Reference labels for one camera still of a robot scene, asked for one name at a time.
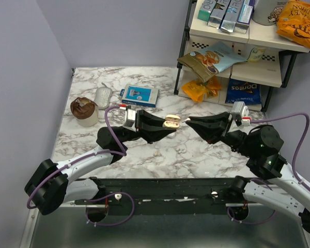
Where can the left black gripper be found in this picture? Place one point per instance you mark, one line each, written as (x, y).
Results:
(150, 127)

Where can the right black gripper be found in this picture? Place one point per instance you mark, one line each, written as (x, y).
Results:
(213, 127)

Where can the beige earbud charging case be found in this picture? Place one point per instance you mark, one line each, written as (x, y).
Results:
(171, 121)

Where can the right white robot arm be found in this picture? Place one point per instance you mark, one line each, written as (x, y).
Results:
(277, 184)

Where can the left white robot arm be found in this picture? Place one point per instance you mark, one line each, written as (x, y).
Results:
(54, 183)

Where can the white earbud charging case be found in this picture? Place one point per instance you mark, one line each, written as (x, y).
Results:
(171, 135)

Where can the blue Harry's razor box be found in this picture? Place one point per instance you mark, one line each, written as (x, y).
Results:
(140, 95)

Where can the orange snack bag lower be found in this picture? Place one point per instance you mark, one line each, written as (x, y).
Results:
(199, 91)

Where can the blue Doritos bag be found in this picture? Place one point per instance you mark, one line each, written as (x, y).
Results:
(244, 91)

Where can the gold blue snack bag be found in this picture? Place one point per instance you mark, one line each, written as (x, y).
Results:
(210, 61)

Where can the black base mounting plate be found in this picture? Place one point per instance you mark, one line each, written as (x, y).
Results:
(168, 196)

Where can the teal toothpaste box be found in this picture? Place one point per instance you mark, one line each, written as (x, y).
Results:
(206, 10)

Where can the orange kettle chips bag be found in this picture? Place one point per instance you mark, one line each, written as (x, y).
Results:
(294, 23)

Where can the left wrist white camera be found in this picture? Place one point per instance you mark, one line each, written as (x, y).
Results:
(130, 116)

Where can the wrist white camera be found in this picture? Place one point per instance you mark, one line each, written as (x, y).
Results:
(130, 116)
(240, 111)

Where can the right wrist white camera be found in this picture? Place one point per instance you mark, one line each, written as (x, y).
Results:
(240, 111)

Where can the black frame shelf rack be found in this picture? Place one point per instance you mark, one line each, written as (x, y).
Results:
(274, 68)

